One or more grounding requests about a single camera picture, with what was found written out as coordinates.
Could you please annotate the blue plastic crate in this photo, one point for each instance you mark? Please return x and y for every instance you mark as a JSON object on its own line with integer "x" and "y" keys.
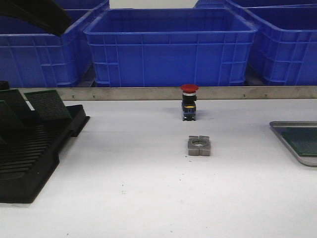
{"x": 83, "y": 4}
{"x": 251, "y": 3}
{"x": 31, "y": 57}
{"x": 284, "y": 51}
{"x": 170, "y": 47}

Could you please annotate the grey metal clamp block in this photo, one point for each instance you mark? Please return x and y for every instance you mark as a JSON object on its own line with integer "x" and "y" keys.
{"x": 199, "y": 146}

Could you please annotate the red emergency stop button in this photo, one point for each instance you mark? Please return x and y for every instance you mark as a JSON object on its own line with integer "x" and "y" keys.
{"x": 188, "y": 101}

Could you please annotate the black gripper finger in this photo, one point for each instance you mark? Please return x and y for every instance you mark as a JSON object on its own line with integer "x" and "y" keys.
{"x": 46, "y": 14}

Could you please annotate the blue plastic crate rear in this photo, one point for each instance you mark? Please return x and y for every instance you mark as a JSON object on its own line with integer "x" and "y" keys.
{"x": 251, "y": 3}
{"x": 83, "y": 4}

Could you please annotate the black slotted board rack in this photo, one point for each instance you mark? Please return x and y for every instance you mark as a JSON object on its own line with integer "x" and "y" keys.
{"x": 28, "y": 157}

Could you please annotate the metal table edge rail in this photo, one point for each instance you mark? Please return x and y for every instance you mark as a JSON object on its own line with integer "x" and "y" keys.
{"x": 175, "y": 93}

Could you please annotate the green perforated circuit board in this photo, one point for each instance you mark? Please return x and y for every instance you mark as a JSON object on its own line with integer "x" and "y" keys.
{"x": 302, "y": 139}
{"x": 8, "y": 119}
{"x": 16, "y": 102}
{"x": 48, "y": 105}

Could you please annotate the silver metal tray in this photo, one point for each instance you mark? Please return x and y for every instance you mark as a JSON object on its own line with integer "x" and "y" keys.
{"x": 280, "y": 126}

